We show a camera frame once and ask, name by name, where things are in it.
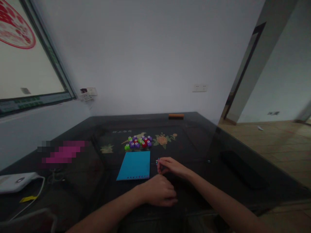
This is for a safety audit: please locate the yellow cable tag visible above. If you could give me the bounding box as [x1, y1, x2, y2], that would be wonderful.
[19, 195, 38, 203]

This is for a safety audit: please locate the dark door frame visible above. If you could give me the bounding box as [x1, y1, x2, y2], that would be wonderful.
[223, 21, 267, 121]

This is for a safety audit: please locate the white wall socket with plug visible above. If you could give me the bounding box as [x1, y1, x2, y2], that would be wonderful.
[80, 87, 97, 102]

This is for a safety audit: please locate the white power bank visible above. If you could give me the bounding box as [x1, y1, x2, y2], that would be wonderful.
[0, 172, 40, 194]

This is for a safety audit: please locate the person's right hand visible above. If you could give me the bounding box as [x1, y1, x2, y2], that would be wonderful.
[156, 157, 194, 179]

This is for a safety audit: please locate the window with red round decoration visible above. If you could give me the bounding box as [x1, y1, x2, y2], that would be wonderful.
[0, 0, 78, 118]

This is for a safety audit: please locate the dark wire-framed object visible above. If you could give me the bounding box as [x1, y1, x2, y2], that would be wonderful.
[46, 168, 67, 184]

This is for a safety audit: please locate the white charging cable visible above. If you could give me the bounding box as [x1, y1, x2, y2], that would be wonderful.
[9, 175, 46, 221]

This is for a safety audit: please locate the person's left hand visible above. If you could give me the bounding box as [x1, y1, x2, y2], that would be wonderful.
[140, 174, 179, 207]

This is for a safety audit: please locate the cluster of colourful craft punches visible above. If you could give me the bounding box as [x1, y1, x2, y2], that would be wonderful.
[124, 135, 153, 151]

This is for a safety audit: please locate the blue paper sheet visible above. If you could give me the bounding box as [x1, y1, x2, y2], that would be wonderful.
[116, 151, 151, 181]

